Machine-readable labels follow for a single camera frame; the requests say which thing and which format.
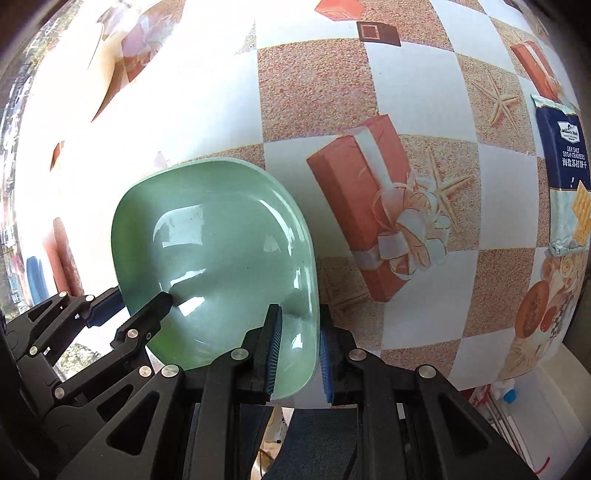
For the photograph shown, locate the white bottle with blue cap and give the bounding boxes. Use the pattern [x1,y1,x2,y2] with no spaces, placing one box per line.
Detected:
[492,378,518,407]

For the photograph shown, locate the blue cracker packet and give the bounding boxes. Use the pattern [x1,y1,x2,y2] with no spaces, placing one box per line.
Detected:
[531,95,591,257]

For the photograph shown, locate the person's dark trousers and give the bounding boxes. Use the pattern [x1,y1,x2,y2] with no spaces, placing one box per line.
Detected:
[238,405,366,480]

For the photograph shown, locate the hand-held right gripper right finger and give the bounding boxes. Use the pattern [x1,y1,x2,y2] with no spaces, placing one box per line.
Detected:
[318,305,541,480]

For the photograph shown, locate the green plate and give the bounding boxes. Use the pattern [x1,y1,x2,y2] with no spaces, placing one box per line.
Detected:
[111,157,321,402]

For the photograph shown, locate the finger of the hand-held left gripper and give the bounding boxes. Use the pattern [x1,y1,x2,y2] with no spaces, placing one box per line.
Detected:
[7,286,125,365]
[44,291,174,409]

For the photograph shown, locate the checkered printed tablecloth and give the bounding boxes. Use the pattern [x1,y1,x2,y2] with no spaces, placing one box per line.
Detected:
[9,0,591,411]

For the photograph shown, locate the blue plate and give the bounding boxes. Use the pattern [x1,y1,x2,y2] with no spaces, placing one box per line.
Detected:
[25,256,45,306]

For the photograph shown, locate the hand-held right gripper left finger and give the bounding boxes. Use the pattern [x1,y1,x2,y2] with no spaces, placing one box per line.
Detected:
[60,305,283,480]

